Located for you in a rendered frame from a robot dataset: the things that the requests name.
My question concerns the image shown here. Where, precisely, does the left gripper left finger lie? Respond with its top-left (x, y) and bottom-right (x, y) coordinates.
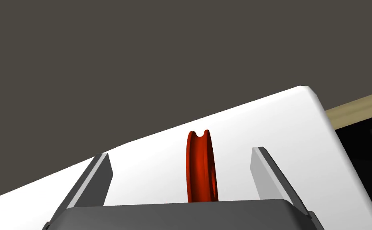
top-left (57, 153), bottom-right (114, 213)

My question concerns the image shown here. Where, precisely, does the black appliance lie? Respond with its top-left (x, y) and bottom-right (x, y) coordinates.
top-left (334, 113), bottom-right (372, 202)

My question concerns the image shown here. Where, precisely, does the red curved handle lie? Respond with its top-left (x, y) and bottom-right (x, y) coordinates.
top-left (186, 129), bottom-right (219, 203)

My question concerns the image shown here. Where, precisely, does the white appliance door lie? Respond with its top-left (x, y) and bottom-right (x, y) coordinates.
top-left (0, 85), bottom-right (372, 230)

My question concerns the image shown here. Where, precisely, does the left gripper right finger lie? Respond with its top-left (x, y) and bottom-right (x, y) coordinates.
top-left (249, 147), bottom-right (311, 215)

